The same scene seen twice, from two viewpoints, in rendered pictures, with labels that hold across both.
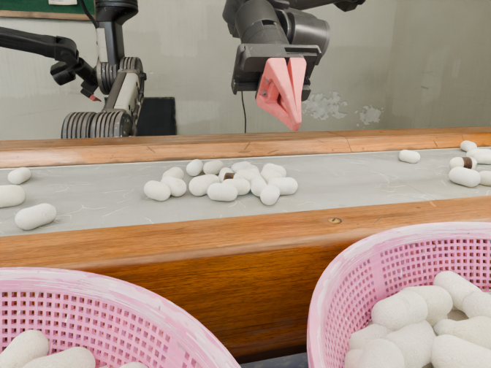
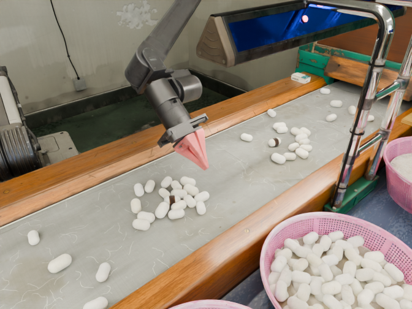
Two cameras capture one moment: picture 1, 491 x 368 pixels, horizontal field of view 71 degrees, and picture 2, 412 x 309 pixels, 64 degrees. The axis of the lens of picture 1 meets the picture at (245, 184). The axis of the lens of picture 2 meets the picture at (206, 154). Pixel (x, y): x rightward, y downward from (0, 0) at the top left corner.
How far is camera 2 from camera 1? 40 cm
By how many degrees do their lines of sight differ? 29
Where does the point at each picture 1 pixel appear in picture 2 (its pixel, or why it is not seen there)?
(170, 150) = (105, 172)
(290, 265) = (239, 259)
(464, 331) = (298, 267)
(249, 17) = (159, 96)
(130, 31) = not seen: outside the picture
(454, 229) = (288, 222)
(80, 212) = (112, 255)
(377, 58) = not seen: outside the picture
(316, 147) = not seen: hidden behind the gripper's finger
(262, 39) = (174, 116)
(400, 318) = (280, 268)
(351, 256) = (263, 254)
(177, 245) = (203, 271)
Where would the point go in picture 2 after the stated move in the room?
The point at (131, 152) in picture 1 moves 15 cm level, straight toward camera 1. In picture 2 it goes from (80, 183) to (118, 216)
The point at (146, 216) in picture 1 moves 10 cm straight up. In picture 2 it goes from (151, 246) to (145, 205)
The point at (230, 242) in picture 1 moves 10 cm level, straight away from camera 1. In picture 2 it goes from (219, 261) to (191, 222)
